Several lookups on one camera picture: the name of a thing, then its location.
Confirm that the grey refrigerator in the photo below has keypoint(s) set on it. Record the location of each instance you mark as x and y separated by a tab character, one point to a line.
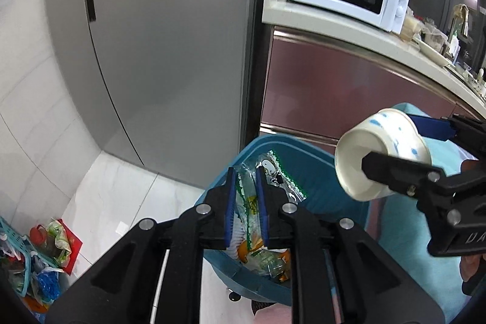
152	43

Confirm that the person's right hand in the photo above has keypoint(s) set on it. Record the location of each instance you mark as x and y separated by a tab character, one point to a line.
472	271

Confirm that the blue trash bin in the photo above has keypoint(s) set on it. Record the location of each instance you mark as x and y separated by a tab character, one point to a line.
326	176

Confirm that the plastic food container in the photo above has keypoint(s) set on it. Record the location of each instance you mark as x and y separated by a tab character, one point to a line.
411	27

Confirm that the red-lidded jar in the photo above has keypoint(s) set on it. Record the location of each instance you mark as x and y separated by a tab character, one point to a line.
38	238

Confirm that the metal kitchen faucet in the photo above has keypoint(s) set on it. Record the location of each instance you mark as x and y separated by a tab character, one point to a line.
457	28

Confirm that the blue grey printed tablecloth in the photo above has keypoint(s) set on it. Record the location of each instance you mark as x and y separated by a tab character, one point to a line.
402	252

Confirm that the kitchen counter with pink cabinets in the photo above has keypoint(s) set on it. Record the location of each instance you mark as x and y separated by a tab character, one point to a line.
341	81

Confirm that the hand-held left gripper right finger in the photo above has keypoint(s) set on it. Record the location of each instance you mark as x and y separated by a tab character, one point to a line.
262	210

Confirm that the blue plastic basket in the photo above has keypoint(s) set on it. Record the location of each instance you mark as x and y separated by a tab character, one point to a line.
17	259

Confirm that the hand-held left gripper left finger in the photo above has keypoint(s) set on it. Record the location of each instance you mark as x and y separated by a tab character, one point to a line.
229	206

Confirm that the green printed plastic wrapper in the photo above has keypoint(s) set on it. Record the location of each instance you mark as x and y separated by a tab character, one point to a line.
265	263

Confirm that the blue plastic bag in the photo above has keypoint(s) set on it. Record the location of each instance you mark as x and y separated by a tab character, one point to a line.
48	284

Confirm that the white blue-dotted paper cup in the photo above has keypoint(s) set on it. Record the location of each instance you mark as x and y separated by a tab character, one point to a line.
395	134

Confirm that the clear green-edged plastic wrapper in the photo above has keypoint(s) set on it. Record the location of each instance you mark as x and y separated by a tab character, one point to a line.
246	195

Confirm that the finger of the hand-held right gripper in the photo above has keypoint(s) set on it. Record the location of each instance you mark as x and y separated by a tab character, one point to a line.
433	126
402	172

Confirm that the printed cardboard box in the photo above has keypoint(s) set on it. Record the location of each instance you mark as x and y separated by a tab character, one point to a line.
36	305

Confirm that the red paper sheet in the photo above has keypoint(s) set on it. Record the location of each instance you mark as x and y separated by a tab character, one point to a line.
76	252

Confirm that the clear green plastic bag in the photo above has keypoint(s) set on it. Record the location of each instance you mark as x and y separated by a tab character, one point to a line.
59	238

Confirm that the white plate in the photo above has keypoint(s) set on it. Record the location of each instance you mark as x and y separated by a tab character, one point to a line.
433	51

